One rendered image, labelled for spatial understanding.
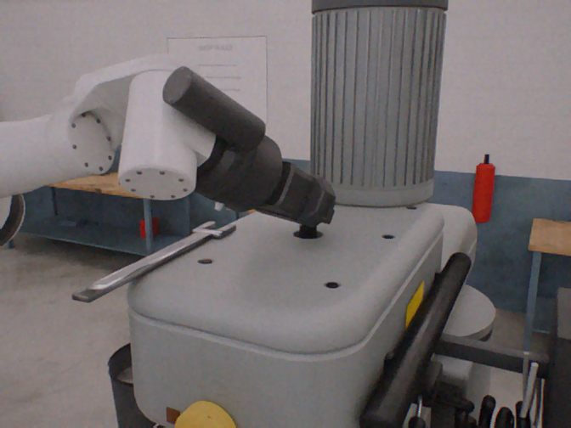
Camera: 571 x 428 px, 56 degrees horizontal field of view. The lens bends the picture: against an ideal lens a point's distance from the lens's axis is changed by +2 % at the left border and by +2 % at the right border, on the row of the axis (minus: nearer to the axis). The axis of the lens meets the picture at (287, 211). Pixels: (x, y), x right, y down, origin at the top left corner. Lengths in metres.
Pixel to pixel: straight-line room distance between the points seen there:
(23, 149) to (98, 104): 0.08
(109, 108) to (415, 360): 0.39
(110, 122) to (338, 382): 0.33
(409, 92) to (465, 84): 4.05
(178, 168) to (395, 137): 0.41
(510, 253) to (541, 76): 1.47
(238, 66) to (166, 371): 5.12
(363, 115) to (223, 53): 4.93
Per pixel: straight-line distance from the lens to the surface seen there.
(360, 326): 0.48
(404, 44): 0.78
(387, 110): 0.77
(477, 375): 1.25
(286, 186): 0.56
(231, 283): 0.52
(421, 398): 0.76
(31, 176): 0.57
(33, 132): 0.55
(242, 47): 5.56
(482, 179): 4.74
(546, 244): 4.19
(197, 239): 0.63
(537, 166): 4.85
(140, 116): 0.48
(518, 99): 4.80
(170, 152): 0.45
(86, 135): 0.54
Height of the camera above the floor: 2.09
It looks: 15 degrees down
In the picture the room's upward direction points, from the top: straight up
